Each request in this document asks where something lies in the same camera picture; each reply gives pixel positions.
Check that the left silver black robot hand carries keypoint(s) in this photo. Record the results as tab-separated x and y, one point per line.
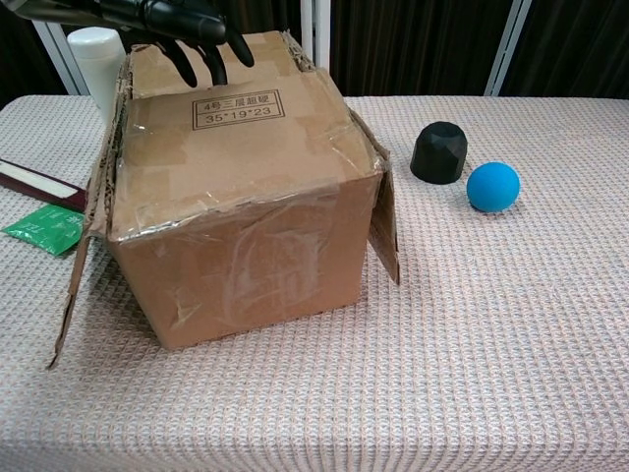
167	19

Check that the brown cardboard box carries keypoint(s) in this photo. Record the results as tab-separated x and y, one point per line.
236	255

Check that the white cylindrical bottle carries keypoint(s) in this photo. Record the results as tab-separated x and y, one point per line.
96	64

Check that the black pleated curtain panel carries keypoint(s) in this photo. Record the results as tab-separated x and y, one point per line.
24	64
575	49
417	44
275	15

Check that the long maroon flat case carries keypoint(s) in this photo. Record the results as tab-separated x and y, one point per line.
34	184

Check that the green sachet packet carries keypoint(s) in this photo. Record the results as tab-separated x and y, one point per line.
46	228

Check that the black faceted cup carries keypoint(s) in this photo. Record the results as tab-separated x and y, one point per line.
440	155

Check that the blue ball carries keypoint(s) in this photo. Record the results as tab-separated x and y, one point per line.
493	187

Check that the beige waffle tablecloth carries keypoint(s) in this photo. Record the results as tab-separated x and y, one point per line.
442	344

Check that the white metal frame post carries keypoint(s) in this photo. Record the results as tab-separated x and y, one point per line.
314	29
61	64
506	49

